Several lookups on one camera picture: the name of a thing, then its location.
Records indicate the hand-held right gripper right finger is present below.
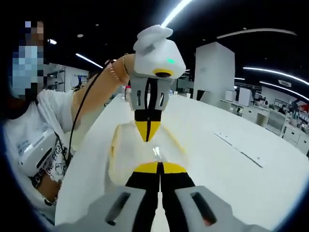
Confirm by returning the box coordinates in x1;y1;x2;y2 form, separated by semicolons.
158;161;272;232

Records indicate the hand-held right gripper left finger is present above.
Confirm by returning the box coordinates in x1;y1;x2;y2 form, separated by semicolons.
55;162;161;232

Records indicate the clear plastic bag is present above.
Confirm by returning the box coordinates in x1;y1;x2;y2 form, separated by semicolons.
108;122;188;188

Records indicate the person's left hand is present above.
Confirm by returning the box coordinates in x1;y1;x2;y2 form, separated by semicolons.
133;25;174;56

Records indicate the gold bangle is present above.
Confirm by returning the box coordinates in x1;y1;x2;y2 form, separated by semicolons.
122;53;130;76

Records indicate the long ceiling light strip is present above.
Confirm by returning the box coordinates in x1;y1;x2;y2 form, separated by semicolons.
242;67;309;87
160;0;194;28
75;53;104;69

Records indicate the white square pillar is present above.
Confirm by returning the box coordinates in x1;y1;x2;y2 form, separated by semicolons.
193;42;236;101

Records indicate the white chest-worn device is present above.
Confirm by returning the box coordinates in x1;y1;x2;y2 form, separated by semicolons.
18;128;58;178

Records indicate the person's white shirt torso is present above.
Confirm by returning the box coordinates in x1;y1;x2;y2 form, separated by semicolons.
3;89;80;225

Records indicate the white cabinet row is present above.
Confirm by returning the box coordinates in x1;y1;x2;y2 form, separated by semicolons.
280;119;309;152

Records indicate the beaded bracelet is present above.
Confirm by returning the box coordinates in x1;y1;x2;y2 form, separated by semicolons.
110;60;124;85

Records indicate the black cable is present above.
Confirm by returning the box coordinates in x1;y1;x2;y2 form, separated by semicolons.
68;58;116;158

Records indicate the printed lanyard strap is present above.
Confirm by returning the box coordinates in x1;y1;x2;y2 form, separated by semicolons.
36;142;75;185

